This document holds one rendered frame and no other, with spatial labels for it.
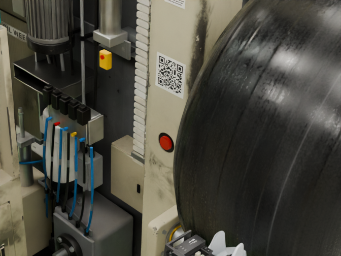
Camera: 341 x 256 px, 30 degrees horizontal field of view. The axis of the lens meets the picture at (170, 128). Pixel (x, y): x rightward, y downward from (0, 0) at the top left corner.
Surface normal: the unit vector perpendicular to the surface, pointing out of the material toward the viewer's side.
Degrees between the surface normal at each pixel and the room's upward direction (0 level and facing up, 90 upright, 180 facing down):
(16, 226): 90
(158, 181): 90
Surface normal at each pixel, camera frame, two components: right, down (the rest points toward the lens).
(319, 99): -0.47, -0.28
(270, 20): -0.33, -0.49
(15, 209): 0.73, 0.40
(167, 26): -0.68, 0.37
